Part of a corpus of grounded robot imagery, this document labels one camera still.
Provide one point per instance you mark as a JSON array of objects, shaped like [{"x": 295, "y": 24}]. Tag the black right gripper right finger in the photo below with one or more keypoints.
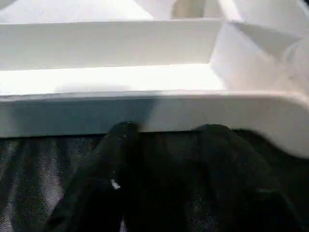
[{"x": 241, "y": 188}]

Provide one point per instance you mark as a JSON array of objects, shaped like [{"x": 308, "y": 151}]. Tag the white plastic table top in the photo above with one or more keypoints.
[{"x": 144, "y": 72}]

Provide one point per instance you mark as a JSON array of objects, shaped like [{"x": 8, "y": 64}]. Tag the black plastic mat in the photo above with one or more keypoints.
[{"x": 36, "y": 169}]

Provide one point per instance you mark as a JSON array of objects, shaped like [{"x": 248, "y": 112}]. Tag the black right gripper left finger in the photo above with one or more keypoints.
[{"x": 103, "y": 181}]

